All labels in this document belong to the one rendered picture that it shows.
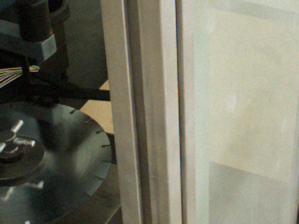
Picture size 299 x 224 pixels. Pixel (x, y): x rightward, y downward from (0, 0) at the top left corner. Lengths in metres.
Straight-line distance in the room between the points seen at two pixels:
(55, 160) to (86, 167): 0.06
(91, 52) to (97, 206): 0.67
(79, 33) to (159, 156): 1.44
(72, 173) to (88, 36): 0.79
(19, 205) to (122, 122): 0.65
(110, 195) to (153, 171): 0.75
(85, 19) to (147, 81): 1.53
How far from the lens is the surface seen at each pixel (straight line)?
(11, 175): 1.17
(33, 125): 1.28
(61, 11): 1.59
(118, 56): 0.46
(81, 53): 1.84
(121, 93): 0.48
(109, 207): 1.24
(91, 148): 1.21
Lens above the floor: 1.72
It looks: 37 degrees down
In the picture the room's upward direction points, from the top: 1 degrees counter-clockwise
